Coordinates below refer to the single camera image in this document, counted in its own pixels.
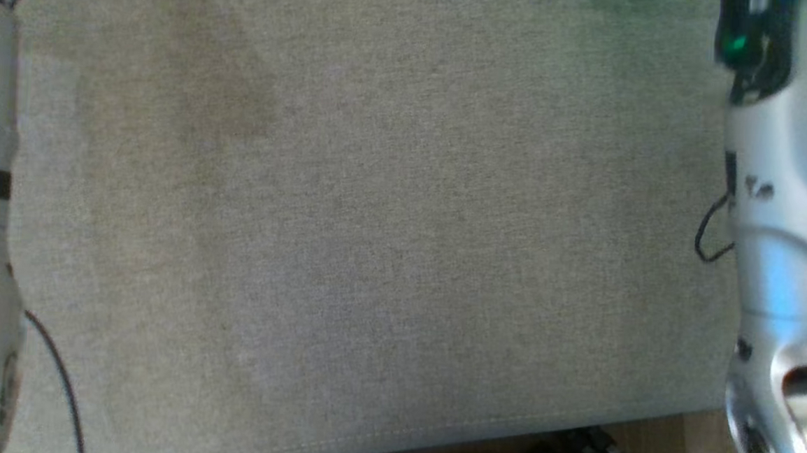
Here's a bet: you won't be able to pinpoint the cable with teal plug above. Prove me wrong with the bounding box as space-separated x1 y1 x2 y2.
15 310 94 453
694 192 739 265

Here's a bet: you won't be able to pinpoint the grey and yellow sofa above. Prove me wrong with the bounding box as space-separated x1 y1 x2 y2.
0 0 762 453

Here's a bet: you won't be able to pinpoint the left cable with teal plug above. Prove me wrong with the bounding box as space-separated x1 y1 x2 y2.
15 310 94 453

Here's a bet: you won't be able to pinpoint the right cable with teal plug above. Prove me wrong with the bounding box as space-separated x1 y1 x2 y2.
694 192 739 265

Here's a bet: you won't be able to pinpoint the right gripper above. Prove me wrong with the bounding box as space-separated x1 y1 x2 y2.
711 0 798 108

